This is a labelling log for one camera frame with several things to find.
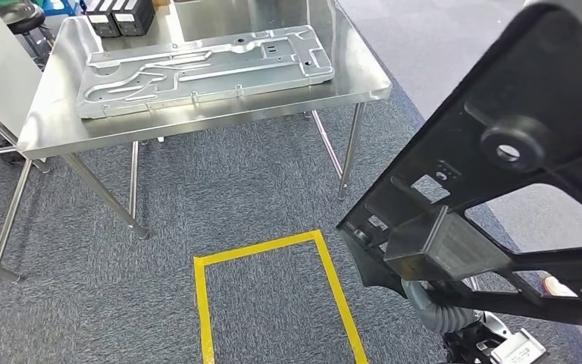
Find black plastic frame part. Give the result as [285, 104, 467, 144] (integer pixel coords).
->
[335, 2, 582, 331]

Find stainless steel workbench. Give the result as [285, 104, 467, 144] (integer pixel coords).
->
[16, 0, 393, 241]

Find stamped grey metal plate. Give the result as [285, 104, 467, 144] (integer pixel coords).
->
[75, 24, 336, 121]

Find black box with white label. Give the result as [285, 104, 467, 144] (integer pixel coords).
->
[111, 0, 157, 38]
[83, 0, 122, 39]

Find white red-edged robot foot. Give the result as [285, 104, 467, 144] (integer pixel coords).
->
[541, 275, 579, 298]

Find blue storage rack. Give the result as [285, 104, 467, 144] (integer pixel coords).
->
[43, 0, 83, 17]

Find black round stool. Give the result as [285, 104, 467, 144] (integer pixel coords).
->
[0, 2, 56, 71]

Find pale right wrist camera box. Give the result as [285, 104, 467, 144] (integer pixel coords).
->
[488, 328, 549, 364]

